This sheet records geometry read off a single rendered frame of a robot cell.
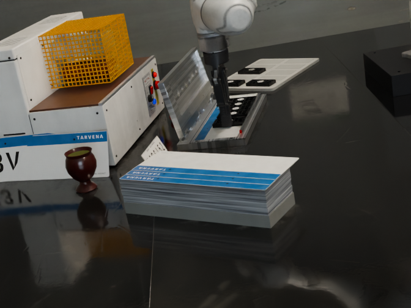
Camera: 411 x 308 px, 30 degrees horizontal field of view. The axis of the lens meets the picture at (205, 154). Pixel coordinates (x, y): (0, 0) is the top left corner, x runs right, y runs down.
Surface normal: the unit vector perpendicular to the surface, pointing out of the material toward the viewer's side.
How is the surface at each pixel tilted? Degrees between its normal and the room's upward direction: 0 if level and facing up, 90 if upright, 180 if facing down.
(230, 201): 90
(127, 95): 90
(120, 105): 90
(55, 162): 69
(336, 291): 0
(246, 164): 0
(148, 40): 90
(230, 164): 0
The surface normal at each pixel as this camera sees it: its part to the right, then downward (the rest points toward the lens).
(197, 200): -0.51, 0.37
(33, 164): -0.32, 0.01
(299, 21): 0.04, 0.33
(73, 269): -0.16, -0.93
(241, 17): 0.24, 0.38
